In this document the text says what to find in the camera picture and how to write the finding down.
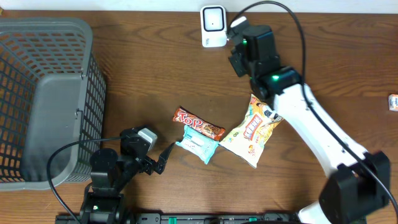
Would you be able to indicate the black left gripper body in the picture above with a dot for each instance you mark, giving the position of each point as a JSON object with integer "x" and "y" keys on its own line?
{"x": 148, "y": 165}

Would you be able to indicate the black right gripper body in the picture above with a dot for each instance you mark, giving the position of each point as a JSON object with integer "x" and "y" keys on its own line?
{"x": 241, "y": 64}

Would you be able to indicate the teal wet wipes pack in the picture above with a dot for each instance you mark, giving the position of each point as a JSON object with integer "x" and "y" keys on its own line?
{"x": 198, "y": 144}

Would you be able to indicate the orange Top chocolate bar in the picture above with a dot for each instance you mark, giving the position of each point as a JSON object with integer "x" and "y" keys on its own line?
{"x": 205, "y": 128}

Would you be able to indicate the yellow wiper bag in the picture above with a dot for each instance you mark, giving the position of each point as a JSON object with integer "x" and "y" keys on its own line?
{"x": 248, "y": 139}

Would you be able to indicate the small orange packet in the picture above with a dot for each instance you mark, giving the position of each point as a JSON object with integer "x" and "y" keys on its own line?
{"x": 393, "y": 102}

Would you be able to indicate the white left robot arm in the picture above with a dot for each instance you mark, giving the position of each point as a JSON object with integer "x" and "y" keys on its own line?
{"x": 111, "y": 172}

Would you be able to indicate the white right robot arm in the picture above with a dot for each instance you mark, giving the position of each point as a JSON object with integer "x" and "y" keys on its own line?
{"x": 358, "y": 181}

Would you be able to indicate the white barcode scanner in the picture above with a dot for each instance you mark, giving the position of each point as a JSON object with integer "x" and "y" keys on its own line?
{"x": 213, "y": 26}

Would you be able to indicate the grey plastic basket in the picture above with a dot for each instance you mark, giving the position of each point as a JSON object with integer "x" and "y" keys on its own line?
{"x": 52, "y": 102}

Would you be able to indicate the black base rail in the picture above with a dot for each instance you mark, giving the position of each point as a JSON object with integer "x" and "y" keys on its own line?
{"x": 155, "y": 218}

